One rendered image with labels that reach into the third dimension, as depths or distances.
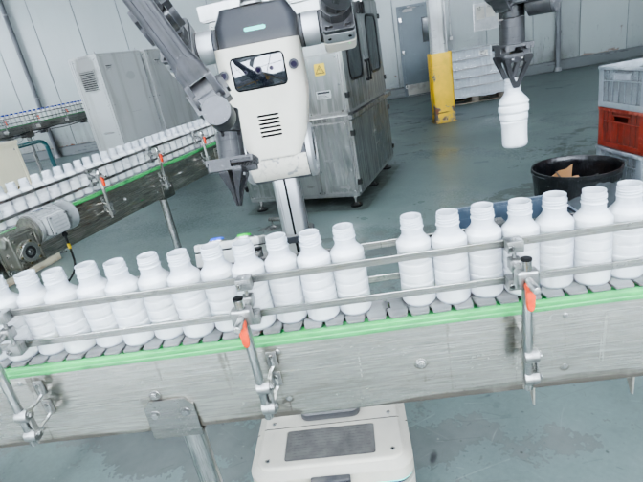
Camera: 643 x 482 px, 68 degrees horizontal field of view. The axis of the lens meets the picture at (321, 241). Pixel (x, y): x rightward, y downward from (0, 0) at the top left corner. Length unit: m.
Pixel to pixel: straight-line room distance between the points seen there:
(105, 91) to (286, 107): 5.47
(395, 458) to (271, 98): 1.14
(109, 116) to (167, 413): 5.96
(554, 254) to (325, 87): 3.70
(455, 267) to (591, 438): 1.36
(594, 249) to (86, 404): 0.96
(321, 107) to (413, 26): 8.57
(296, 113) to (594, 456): 1.53
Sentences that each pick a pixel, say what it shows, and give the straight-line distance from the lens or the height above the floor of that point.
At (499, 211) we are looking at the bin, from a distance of 1.52.
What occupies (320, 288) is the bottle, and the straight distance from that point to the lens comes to 0.83.
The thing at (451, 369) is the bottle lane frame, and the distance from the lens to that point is 0.92.
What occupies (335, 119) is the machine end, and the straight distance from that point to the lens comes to 4.41.
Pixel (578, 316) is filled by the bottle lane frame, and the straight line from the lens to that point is 0.93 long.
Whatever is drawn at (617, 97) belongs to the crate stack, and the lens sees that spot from 3.10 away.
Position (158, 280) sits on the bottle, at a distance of 0.90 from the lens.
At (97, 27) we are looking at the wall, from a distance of 14.12.
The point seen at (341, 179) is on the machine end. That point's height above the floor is 0.30.
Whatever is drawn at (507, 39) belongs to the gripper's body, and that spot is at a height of 1.40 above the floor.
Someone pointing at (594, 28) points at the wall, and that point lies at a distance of 14.18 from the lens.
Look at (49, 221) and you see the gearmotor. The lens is 2.22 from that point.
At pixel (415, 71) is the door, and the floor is 0.58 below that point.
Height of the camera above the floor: 1.45
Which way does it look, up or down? 21 degrees down
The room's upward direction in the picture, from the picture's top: 11 degrees counter-clockwise
